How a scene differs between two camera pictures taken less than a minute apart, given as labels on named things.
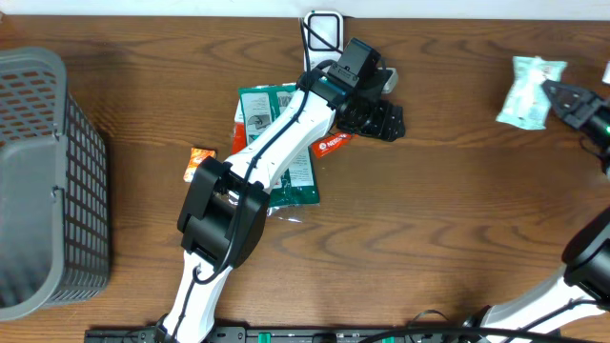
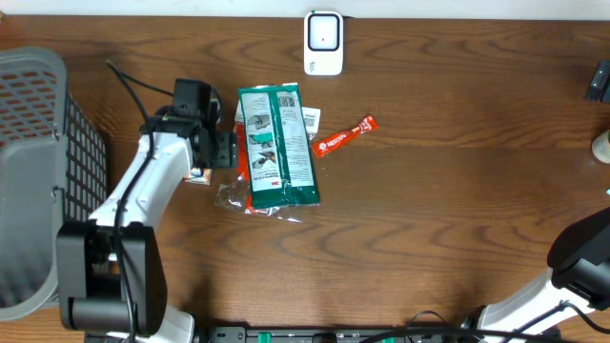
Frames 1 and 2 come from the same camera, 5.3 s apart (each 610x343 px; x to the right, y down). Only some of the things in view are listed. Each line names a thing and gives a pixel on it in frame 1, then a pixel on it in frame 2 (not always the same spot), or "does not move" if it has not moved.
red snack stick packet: (327, 145) does not move
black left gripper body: (386, 120) to (225, 149)
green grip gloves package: (295, 185) does not move
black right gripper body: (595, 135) to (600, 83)
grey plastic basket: (54, 189) does not move
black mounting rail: (343, 334) does not move
